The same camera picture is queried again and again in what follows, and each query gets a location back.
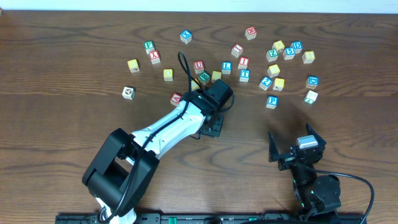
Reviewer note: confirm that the red i block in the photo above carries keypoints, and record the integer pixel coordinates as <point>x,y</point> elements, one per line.
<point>237,50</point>
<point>243,63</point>

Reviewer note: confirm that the green B wooden block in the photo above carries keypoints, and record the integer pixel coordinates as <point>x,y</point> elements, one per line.
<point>204,78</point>

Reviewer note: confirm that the yellow acorn wooden block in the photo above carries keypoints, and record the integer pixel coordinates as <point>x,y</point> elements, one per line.
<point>195,85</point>

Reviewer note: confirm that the yellow block behind Z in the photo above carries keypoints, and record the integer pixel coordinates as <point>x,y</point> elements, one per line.
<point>278,46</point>

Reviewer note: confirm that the red X wooden block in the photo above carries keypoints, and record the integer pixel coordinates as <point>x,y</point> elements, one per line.
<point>154,57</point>

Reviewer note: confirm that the red I block upper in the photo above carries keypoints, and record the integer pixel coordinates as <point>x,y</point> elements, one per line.
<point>237,50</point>

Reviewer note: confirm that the blue D block upper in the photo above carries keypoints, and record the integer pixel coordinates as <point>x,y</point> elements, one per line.
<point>297,46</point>

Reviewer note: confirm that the blue 5 wooden block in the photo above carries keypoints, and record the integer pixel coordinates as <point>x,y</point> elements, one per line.
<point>288,53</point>

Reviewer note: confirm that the green Z wooden block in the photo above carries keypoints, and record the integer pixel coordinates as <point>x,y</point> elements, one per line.
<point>272,55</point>

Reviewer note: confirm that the blue 2 wooden block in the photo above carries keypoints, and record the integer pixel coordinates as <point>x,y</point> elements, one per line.
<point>265,83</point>

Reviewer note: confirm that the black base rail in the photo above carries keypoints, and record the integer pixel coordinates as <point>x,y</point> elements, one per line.
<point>156,218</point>

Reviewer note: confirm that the blue d block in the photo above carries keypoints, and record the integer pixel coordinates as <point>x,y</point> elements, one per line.
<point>297,46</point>
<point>312,82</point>

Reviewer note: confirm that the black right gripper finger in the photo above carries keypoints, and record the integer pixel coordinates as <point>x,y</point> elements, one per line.
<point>273,151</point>
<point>310,131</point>

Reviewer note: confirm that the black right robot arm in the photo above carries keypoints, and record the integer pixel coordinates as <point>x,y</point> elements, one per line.
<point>317,194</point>

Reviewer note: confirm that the yellow G wooden block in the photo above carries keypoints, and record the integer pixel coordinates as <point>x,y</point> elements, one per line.
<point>133,65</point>

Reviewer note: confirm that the red block far back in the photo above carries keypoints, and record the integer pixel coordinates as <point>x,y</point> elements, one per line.
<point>251,33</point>

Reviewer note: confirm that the yellow hammer wooden block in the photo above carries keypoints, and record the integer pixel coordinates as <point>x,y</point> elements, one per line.
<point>279,84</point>

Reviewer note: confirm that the green white Z block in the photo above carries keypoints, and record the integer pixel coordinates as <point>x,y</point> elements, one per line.
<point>310,97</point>

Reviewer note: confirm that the blue T wooden block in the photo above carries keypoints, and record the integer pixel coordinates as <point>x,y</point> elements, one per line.
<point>244,75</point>

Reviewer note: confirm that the yellow O wooden block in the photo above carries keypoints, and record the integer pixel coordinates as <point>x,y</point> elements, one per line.
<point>168,75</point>

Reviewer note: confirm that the red U block centre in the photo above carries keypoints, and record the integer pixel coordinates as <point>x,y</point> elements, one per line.
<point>199,67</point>

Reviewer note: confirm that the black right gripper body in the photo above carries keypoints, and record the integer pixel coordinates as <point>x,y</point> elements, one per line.
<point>292,158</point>

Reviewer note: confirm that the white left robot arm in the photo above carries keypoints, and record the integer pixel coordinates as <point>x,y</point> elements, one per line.
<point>124,166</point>

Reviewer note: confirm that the yellow 8 wooden block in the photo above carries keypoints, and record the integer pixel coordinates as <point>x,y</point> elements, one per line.
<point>308,57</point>

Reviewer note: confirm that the blue L wooden block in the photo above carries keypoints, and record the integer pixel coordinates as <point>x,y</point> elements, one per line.
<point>226,68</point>

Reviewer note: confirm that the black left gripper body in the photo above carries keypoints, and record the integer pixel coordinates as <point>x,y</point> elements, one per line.
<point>212,127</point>

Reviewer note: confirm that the blue X wooden block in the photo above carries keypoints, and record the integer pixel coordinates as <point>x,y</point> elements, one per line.
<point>186,36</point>

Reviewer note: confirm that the yellow block mid right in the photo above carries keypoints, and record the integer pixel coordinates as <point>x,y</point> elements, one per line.
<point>273,70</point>

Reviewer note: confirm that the red A wooden block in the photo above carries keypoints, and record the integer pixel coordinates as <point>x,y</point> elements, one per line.
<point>175,99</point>

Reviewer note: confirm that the red I block lower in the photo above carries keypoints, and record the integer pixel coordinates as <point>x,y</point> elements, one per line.
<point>243,63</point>

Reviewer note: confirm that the green F wooden block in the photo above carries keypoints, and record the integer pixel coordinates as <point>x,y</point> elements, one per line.
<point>149,46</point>

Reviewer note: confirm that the soccer ball O wooden block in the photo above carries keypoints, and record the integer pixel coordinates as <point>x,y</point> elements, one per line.
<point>128,93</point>

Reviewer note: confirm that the blue D block right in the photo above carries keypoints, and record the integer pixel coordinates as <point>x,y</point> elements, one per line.
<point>312,82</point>

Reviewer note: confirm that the yellow block beside B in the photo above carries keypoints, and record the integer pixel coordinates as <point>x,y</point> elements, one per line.
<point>216,75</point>

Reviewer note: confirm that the blue P wooden block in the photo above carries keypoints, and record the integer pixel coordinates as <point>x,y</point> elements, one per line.
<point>272,102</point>

